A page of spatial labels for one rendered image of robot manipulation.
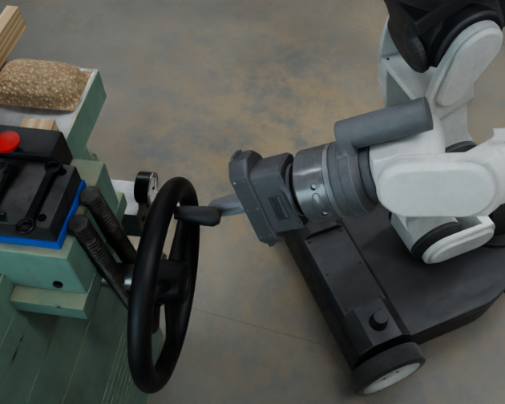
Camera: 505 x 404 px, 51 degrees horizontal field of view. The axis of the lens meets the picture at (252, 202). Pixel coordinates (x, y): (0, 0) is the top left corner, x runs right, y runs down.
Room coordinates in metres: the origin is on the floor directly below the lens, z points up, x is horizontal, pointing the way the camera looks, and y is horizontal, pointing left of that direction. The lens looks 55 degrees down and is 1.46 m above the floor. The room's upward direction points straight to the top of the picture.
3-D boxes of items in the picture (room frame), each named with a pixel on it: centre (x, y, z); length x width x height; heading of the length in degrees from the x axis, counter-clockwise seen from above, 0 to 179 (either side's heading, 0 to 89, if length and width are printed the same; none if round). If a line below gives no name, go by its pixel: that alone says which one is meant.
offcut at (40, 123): (0.50, 0.30, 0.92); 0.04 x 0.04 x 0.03; 87
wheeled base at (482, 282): (0.78, -0.47, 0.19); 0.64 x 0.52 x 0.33; 112
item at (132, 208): (0.62, 0.27, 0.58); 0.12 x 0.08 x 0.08; 82
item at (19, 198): (0.37, 0.26, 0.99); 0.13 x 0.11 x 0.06; 172
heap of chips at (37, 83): (0.62, 0.33, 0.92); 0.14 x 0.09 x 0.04; 82
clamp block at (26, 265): (0.36, 0.26, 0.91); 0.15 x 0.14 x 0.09; 172
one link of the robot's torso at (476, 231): (0.79, -0.50, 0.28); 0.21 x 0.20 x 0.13; 112
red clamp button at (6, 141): (0.40, 0.28, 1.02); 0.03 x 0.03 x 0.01
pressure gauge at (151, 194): (0.61, 0.21, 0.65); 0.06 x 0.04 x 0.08; 172
